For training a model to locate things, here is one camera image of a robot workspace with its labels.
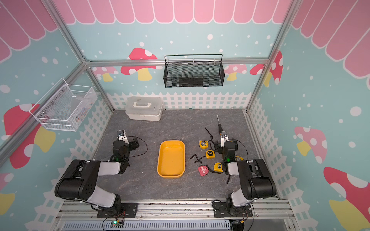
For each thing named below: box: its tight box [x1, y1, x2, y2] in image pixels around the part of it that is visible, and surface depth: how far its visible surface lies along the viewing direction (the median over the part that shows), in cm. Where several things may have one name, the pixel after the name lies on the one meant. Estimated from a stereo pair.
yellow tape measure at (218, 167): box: [213, 162, 224, 173], surface depth 89 cm
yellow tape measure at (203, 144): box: [198, 140, 209, 150], surface depth 99 cm
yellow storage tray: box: [157, 140, 186, 179], surface depth 93 cm
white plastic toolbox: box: [124, 96, 164, 122], surface depth 111 cm
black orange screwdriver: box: [216, 115, 224, 135], surface depth 111 cm
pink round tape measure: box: [198, 165, 209, 177], surface depth 89 cm
